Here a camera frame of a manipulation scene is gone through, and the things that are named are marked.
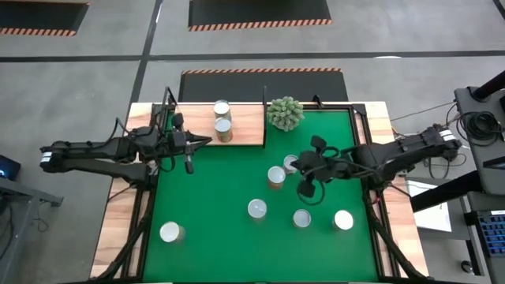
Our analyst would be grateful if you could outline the pink label can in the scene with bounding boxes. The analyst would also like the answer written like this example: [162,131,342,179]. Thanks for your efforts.
[247,198,268,221]

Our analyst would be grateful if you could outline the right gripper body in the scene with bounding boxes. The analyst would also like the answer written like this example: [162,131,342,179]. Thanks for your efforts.
[296,135,349,200]

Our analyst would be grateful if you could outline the coiled black cable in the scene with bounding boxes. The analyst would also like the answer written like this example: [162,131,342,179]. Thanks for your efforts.
[457,110,505,148]

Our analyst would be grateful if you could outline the computer tower with blue light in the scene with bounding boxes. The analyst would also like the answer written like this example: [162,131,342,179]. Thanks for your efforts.
[0,154,22,181]

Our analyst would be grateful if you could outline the blue label can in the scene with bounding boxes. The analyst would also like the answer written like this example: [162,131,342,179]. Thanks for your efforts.
[333,209,355,231]

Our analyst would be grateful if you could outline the short green label can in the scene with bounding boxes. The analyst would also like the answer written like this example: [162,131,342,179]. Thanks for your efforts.
[292,208,312,230]

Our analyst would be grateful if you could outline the green table mat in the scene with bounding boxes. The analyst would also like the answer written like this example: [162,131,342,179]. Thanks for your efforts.
[142,110,379,283]

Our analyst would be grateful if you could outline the white paper sheet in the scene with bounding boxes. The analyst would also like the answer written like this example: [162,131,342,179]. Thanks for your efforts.
[405,179,453,233]

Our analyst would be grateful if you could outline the computer keyboard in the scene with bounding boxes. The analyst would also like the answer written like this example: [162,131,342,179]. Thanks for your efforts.
[476,209,505,260]

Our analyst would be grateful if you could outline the wooden shelf with black posts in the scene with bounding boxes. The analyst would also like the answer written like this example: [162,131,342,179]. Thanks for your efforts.
[162,85,268,148]

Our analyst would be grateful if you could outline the grey operator desk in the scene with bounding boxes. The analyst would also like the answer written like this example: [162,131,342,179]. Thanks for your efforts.
[453,85,505,284]

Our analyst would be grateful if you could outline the pineapple can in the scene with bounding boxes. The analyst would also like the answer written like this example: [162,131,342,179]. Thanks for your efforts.
[213,99,232,119]
[282,154,300,175]
[214,117,234,143]
[267,165,287,190]

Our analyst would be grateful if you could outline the tall peaches can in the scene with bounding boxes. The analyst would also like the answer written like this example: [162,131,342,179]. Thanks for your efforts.
[159,221,185,244]

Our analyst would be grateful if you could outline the grey side desk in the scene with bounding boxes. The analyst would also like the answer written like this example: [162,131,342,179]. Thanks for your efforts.
[0,177,64,284]

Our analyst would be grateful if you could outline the black hazard-striped floor mat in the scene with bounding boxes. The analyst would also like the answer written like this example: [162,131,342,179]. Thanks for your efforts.
[0,0,90,38]
[188,0,333,32]
[178,67,350,103]

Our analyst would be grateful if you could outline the succulent plant in white pot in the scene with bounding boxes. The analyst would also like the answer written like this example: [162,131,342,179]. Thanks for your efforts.
[267,95,305,133]

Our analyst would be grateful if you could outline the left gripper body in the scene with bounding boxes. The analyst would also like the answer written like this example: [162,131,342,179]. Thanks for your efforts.
[168,113,196,175]

